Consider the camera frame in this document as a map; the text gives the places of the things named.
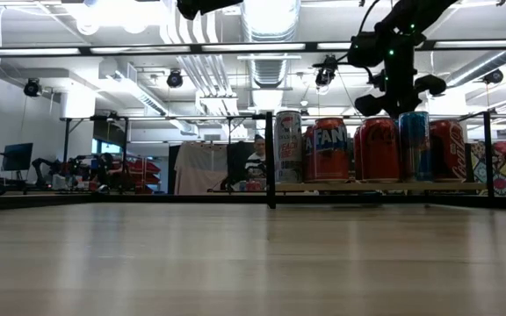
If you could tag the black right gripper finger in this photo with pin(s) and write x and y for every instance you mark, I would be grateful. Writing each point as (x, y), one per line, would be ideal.
(369, 105)
(431, 83)

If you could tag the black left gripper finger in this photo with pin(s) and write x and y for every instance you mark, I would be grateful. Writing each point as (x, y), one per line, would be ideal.
(207, 5)

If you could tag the red Fanta strawberry can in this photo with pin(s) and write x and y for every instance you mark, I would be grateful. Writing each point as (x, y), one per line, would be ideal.
(330, 151)

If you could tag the blue silver Red Bull can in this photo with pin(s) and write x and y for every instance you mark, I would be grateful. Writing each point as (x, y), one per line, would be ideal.
(415, 147)

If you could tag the red Coca-Cola can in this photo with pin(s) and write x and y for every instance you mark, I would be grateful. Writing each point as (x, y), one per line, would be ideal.
(448, 151)

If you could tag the white Celsius can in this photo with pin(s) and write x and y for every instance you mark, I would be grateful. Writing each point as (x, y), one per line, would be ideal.
(288, 147)

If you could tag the black background robot arm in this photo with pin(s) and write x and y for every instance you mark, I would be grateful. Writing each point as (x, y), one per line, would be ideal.
(42, 169)

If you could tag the black ceiling spotlight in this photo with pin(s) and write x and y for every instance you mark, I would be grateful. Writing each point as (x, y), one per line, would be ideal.
(175, 79)
(32, 88)
(493, 76)

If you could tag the person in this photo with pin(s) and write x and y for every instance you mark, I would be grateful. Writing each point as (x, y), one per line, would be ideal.
(106, 169)
(257, 160)

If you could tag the black monitor on stand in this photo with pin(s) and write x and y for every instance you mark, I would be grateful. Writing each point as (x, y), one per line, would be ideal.
(109, 131)

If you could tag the white cloth cover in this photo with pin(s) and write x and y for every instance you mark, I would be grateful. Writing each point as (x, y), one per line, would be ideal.
(200, 169)

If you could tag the red parts rack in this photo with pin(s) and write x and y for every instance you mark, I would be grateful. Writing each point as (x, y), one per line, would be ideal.
(145, 173)

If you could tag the small black computer monitor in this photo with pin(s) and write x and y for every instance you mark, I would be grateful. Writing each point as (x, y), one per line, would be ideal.
(18, 156)

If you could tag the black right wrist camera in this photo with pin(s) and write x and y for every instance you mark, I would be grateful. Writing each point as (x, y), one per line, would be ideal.
(365, 48)

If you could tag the black hanging ceiling camera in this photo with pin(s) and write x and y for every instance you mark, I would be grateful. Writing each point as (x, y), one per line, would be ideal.
(325, 74)

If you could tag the ribbed silver ceiling duct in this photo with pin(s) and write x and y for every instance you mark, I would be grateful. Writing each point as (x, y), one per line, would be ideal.
(270, 70)

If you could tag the overhead frame beam with lights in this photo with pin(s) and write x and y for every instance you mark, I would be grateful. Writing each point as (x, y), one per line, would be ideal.
(103, 49)

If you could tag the black aluminium table frame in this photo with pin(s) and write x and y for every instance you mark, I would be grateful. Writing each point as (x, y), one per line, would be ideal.
(147, 198)

